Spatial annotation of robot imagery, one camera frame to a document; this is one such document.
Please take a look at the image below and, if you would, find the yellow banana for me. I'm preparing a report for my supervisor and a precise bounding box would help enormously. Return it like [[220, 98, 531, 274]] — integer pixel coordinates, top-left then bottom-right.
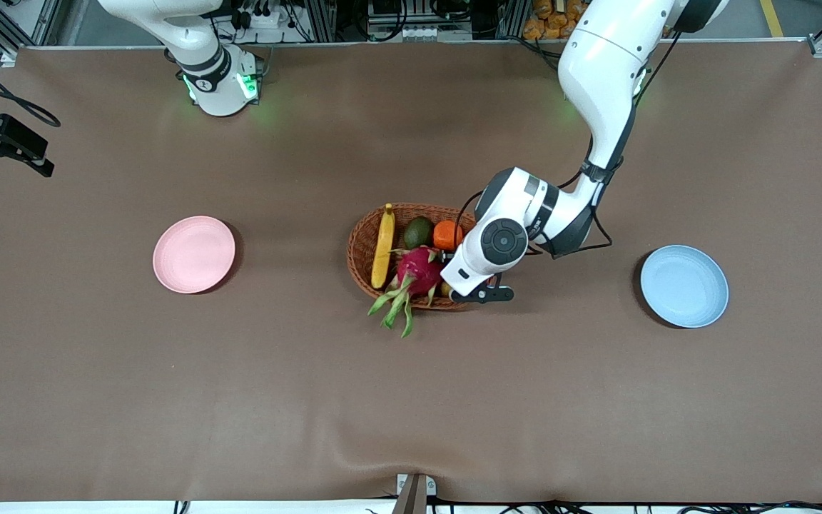
[[371, 203, 396, 290]]

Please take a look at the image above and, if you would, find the orange fruit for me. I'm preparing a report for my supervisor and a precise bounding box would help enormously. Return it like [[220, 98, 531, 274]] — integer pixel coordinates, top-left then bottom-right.
[[433, 220, 465, 252]]

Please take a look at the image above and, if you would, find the pink dragon fruit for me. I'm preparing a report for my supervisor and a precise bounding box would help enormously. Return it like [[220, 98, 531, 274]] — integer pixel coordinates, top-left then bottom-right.
[[367, 246, 450, 339]]

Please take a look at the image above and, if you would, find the green avocado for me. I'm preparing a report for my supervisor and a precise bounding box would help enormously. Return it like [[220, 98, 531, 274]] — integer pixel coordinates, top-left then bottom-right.
[[403, 216, 434, 250]]

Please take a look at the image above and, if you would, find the brown wicker basket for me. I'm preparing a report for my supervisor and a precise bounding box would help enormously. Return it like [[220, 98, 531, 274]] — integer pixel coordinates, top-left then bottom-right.
[[346, 203, 489, 311]]

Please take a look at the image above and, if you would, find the pink plate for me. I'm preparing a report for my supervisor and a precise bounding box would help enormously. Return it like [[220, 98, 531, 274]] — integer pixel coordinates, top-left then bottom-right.
[[152, 216, 236, 294]]

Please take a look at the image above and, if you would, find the light blue plate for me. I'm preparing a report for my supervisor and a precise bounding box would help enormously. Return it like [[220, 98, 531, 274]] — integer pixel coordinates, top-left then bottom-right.
[[640, 245, 730, 329]]

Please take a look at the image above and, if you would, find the bag of orange round items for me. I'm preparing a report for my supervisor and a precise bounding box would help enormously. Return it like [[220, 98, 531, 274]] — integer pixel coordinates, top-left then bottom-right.
[[523, 0, 587, 41]]

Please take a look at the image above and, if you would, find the brown table cloth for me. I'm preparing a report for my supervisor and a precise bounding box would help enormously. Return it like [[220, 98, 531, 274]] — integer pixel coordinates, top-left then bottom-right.
[[0, 39, 822, 504]]

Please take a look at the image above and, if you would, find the white power strip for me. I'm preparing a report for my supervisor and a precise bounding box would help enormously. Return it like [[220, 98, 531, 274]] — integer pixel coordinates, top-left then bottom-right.
[[215, 6, 299, 45]]

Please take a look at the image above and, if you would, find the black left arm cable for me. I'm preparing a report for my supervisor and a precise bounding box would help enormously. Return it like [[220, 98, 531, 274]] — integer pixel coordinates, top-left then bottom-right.
[[452, 136, 615, 259]]

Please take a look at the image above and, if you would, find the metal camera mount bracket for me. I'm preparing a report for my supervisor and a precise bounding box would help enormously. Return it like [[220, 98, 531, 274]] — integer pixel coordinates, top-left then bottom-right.
[[395, 473, 437, 514]]

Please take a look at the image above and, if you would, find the aluminium frame post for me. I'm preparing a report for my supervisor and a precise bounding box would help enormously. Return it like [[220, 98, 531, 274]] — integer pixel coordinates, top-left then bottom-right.
[[304, 0, 338, 42], [497, 0, 527, 40]]

